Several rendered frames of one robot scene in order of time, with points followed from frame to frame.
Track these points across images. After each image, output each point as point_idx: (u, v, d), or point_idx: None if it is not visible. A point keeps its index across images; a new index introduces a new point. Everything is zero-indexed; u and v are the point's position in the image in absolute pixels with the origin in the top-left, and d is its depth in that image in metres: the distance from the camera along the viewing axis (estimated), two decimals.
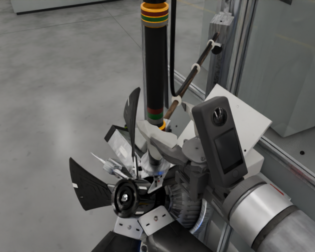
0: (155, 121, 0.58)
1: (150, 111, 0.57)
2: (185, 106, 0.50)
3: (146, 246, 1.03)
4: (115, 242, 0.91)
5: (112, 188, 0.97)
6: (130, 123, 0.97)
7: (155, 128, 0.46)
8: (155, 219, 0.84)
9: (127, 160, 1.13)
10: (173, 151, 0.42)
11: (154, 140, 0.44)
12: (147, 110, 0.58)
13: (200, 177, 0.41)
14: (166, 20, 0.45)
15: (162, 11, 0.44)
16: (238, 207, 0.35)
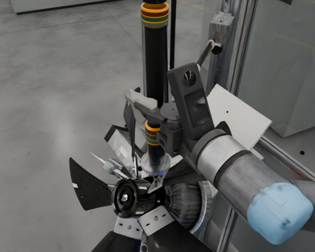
0: None
1: None
2: None
3: (146, 246, 1.03)
4: (115, 242, 0.91)
5: (112, 188, 0.97)
6: (130, 123, 0.97)
7: (139, 94, 0.53)
8: (155, 219, 0.84)
9: (127, 160, 1.13)
10: (153, 111, 0.49)
11: (138, 104, 0.51)
12: None
13: (175, 133, 0.48)
14: (166, 20, 0.45)
15: (162, 12, 0.44)
16: (203, 152, 0.43)
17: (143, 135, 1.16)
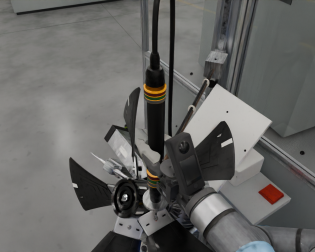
0: None
1: None
2: None
3: (146, 246, 1.03)
4: (115, 242, 0.91)
5: (112, 188, 0.97)
6: (130, 123, 0.97)
7: (147, 146, 0.63)
8: (155, 219, 0.84)
9: (127, 160, 1.13)
10: (154, 166, 0.59)
11: (143, 156, 0.61)
12: None
13: (172, 187, 0.58)
14: (165, 97, 0.55)
15: (161, 93, 0.53)
16: (195, 209, 0.52)
17: (143, 135, 1.16)
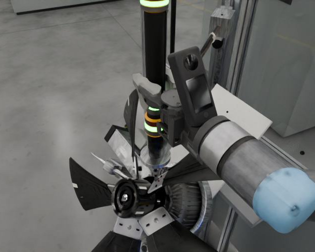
0: (155, 112, 0.57)
1: None
2: None
3: (146, 246, 1.03)
4: (115, 242, 0.91)
5: (112, 188, 0.97)
6: (130, 123, 0.97)
7: (145, 79, 0.52)
8: (157, 221, 0.84)
9: (127, 160, 1.13)
10: (153, 96, 0.48)
11: (141, 87, 0.50)
12: None
13: (176, 121, 0.46)
14: (167, 5, 0.44)
15: None
16: (206, 138, 0.41)
17: (143, 135, 1.16)
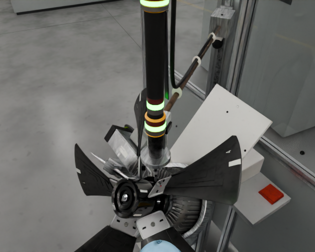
0: (155, 112, 0.57)
1: (150, 102, 0.55)
2: None
3: None
4: (110, 237, 0.93)
5: (114, 183, 0.97)
6: (139, 120, 0.95)
7: None
8: (153, 225, 0.85)
9: (127, 160, 1.13)
10: None
11: None
12: (146, 101, 0.57)
13: None
14: (167, 5, 0.44)
15: None
16: None
17: (143, 135, 1.16)
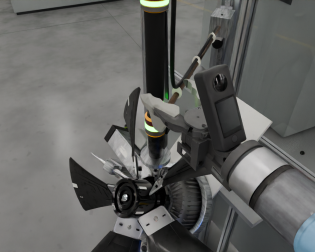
0: None
1: None
2: (187, 82, 0.53)
3: (146, 246, 1.03)
4: (103, 189, 1.00)
5: (135, 164, 0.92)
6: None
7: (158, 100, 0.48)
8: (128, 229, 0.91)
9: (127, 160, 1.13)
10: (175, 119, 0.44)
11: (158, 110, 0.46)
12: None
13: (201, 144, 0.43)
14: (167, 5, 0.44)
15: None
16: (237, 167, 0.37)
17: (143, 135, 1.16)
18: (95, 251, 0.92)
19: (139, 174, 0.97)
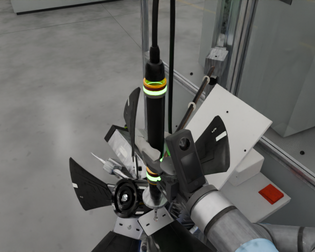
0: None
1: None
2: None
3: (146, 246, 1.03)
4: (103, 189, 1.00)
5: (135, 164, 0.92)
6: None
7: (147, 144, 0.63)
8: (128, 229, 0.91)
9: (127, 160, 1.13)
10: (154, 163, 0.59)
11: (143, 153, 0.61)
12: None
13: (172, 185, 0.57)
14: (165, 92, 0.54)
15: (161, 87, 0.53)
16: (195, 207, 0.52)
17: (143, 135, 1.16)
18: (95, 251, 0.92)
19: (139, 174, 0.97)
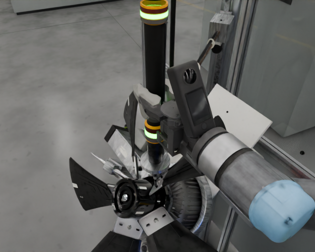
0: (155, 119, 0.58)
1: None
2: None
3: (146, 246, 1.03)
4: (103, 189, 1.00)
5: (135, 164, 0.92)
6: None
7: (145, 90, 0.54)
8: (128, 229, 0.91)
9: (127, 160, 1.13)
10: (153, 107, 0.50)
11: (141, 98, 0.52)
12: None
13: (175, 131, 0.48)
14: (166, 17, 0.45)
15: (162, 8, 0.44)
16: (204, 150, 0.42)
17: (143, 135, 1.16)
18: (95, 251, 0.92)
19: (139, 174, 0.97)
